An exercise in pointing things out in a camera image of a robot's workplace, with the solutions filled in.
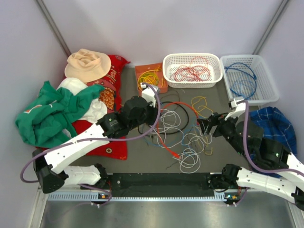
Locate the black thick cable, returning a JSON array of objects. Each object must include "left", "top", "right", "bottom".
[{"left": 137, "top": 102, "right": 190, "bottom": 136}]

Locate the white basket with red cable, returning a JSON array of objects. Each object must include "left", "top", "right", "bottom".
[{"left": 162, "top": 53, "right": 223, "bottom": 88}]

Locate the slotted cable duct rail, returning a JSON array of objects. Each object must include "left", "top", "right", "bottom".
[{"left": 48, "top": 192, "right": 239, "bottom": 202}]

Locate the beige bucket hat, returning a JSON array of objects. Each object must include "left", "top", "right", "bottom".
[{"left": 64, "top": 48, "right": 112, "bottom": 83}]

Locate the yellow cable coil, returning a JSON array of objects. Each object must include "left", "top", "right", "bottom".
[{"left": 138, "top": 66, "right": 167, "bottom": 91}]

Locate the white empty perforated basket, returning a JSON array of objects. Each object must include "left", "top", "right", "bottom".
[{"left": 220, "top": 55, "right": 279, "bottom": 106}]

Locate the red patterned cloth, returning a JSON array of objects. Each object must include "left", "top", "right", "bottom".
[{"left": 35, "top": 55, "right": 131, "bottom": 162}]

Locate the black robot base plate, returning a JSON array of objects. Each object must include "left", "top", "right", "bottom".
[{"left": 94, "top": 173, "right": 239, "bottom": 197}]

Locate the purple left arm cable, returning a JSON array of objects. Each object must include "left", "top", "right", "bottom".
[{"left": 20, "top": 83, "right": 162, "bottom": 207}]

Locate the red thin cable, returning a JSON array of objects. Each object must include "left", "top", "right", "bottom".
[{"left": 174, "top": 56, "right": 212, "bottom": 82}]

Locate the white garment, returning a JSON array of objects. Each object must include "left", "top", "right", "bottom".
[{"left": 57, "top": 78, "right": 107, "bottom": 124}]

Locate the green garment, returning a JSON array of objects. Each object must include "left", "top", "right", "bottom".
[{"left": 15, "top": 81, "right": 104, "bottom": 149}]

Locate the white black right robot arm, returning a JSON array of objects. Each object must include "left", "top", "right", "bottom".
[{"left": 197, "top": 113, "right": 304, "bottom": 210}]

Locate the blue network cable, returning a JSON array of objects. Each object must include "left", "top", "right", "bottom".
[
  {"left": 225, "top": 62, "right": 258, "bottom": 95},
  {"left": 224, "top": 67, "right": 256, "bottom": 101}
]

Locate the orange cardboard box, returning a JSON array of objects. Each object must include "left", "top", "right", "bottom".
[{"left": 135, "top": 62, "right": 168, "bottom": 95}]

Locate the orange red cable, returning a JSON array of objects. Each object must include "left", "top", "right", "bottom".
[{"left": 156, "top": 101, "right": 199, "bottom": 159}]

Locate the white thin cable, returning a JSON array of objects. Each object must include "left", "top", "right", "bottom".
[{"left": 152, "top": 108, "right": 213, "bottom": 174}]

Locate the light blue thin cable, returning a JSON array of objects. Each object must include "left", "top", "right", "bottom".
[{"left": 144, "top": 116, "right": 206, "bottom": 152}]

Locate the blue plaid cloth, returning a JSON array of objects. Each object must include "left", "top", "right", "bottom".
[{"left": 249, "top": 106, "right": 297, "bottom": 156}]

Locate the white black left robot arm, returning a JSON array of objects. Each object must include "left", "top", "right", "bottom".
[{"left": 33, "top": 95, "right": 158, "bottom": 193}]

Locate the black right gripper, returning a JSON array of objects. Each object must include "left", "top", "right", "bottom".
[{"left": 196, "top": 110, "right": 246, "bottom": 156}]

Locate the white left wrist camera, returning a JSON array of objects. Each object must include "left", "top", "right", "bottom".
[{"left": 140, "top": 83, "right": 156, "bottom": 108}]

